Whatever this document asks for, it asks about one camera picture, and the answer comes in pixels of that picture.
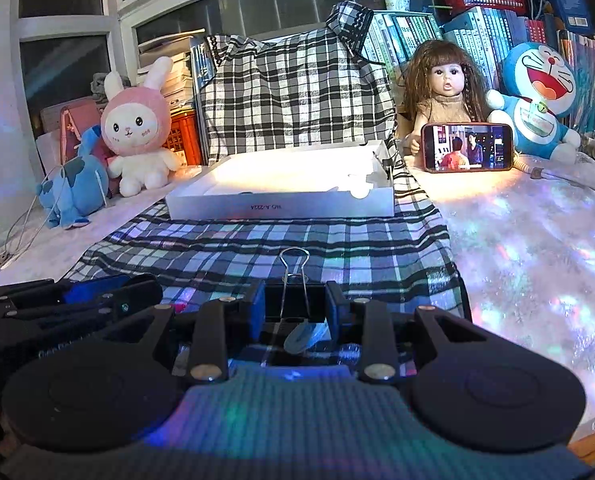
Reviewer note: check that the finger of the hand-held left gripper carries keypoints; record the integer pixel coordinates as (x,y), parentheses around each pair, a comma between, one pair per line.
(92,286)
(127,297)

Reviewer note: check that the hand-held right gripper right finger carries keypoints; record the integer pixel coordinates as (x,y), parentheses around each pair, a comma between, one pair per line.
(333,304)

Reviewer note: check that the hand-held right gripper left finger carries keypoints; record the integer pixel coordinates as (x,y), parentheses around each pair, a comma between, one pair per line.
(257,302)

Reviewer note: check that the white cardboard box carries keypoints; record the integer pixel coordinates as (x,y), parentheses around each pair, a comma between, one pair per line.
(277,180)

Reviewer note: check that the blue plush animal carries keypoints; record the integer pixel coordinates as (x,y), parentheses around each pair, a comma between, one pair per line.
(72,185)

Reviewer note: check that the small black binder clip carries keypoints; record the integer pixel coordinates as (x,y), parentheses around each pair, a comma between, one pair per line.
(388,167)

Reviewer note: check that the pink bag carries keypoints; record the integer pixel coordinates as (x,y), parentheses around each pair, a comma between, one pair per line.
(75,125)

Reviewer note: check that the pink white rabbit plush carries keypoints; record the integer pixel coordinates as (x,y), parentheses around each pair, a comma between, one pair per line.
(137,125)

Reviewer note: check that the red plastic crate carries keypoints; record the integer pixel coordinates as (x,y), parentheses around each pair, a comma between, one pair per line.
(182,137)

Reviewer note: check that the iridescent table cover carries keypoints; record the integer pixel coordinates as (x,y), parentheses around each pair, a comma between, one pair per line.
(527,260)

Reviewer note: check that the grey cloth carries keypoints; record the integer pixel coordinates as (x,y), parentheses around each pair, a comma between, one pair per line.
(102,85)

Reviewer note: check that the red cased smartphone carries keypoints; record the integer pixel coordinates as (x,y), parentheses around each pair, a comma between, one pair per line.
(467,147)

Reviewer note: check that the black white plaid cloth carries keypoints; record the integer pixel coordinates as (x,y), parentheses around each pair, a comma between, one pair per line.
(297,100)

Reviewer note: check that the stack of white books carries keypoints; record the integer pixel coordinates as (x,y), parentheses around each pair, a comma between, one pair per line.
(172,75)

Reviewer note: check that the brown haired baby doll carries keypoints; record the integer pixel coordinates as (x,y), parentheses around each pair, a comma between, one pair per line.
(447,80)

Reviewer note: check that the blue white cat plush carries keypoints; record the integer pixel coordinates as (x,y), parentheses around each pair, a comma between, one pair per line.
(537,75)

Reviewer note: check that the row of teal books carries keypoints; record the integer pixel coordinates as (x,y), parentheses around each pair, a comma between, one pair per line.
(482,35)

